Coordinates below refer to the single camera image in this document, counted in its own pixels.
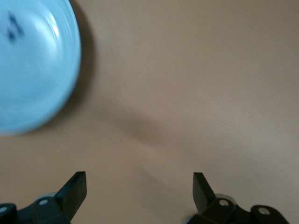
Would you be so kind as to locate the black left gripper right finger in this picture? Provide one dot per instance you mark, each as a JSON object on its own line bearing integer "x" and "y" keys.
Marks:
{"x": 203, "y": 198}

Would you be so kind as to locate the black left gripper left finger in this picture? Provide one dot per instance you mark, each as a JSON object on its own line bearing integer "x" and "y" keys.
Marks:
{"x": 70, "y": 198}

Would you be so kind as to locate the blue plate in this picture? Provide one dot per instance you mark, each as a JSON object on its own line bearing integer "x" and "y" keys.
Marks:
{"x": 35, "y": 70}

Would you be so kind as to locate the blue lowercase letter m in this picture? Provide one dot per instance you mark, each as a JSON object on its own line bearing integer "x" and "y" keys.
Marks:
{"x": 11, "y": 28}

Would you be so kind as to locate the brown table mat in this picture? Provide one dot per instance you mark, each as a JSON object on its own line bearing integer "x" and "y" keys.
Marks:
{"x": 187, "y": 70}

